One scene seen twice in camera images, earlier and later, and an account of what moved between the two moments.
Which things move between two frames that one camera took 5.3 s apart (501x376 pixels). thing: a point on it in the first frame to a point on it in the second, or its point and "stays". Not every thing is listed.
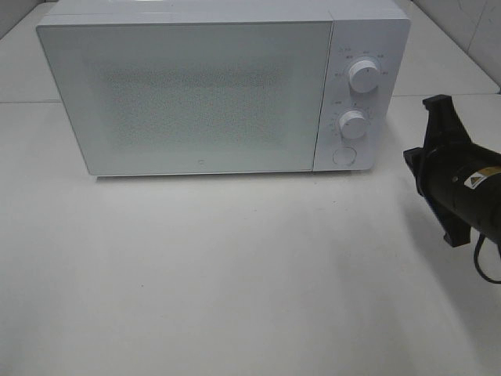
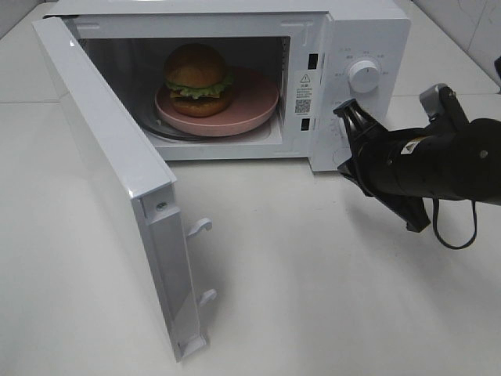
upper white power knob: [363, 76] stays
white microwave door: [193, 97] to [137, 191]
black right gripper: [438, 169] to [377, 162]
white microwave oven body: [217, 87] stays
